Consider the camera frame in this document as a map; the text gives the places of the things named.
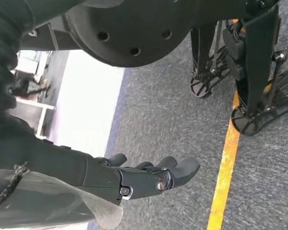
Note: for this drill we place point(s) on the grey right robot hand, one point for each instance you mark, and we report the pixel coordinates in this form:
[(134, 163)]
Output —
[(62, 165)]

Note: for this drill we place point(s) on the white desk chrome legs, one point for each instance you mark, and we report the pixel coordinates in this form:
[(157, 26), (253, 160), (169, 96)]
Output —
[(42, 120)]

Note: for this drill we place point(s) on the black robot waist housing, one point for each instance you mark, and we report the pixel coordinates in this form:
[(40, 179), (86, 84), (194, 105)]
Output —
[(134, 25)]

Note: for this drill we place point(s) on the yellow floor tape square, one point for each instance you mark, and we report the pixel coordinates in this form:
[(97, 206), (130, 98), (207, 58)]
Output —
[(224, 177)]

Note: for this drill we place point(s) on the black left robot leg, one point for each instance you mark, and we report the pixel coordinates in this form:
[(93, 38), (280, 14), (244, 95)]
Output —
[(201, 47)]

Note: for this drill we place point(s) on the black robot leg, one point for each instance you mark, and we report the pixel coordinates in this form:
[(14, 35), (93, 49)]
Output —
[(201, 47), (261, 57)]

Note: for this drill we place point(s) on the black right robot leg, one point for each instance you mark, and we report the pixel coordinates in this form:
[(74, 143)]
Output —
[(261, 57)]

